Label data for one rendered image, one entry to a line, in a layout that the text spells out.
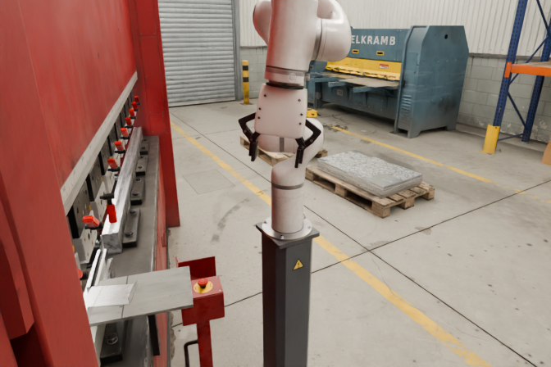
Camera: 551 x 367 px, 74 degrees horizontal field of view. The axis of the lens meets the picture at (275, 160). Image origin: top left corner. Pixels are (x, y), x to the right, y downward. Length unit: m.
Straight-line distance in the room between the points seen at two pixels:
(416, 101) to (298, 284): 5.12
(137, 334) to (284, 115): 0.81
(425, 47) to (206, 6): 4.86
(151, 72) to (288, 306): 2.18
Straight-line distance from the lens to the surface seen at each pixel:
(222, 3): 9.05
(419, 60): 6.20
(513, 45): 6.01
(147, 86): 3.12
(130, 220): 1.78
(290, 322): 1.57
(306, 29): 0.70
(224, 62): 9.06
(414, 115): 6.36
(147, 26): 3.09
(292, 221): 1.33
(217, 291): 1.48
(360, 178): 3.89
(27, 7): 0.85
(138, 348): 1.21
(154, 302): 1.13
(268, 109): 0.72
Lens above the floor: 1.71
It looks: 20 degrees down
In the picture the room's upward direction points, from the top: straight up
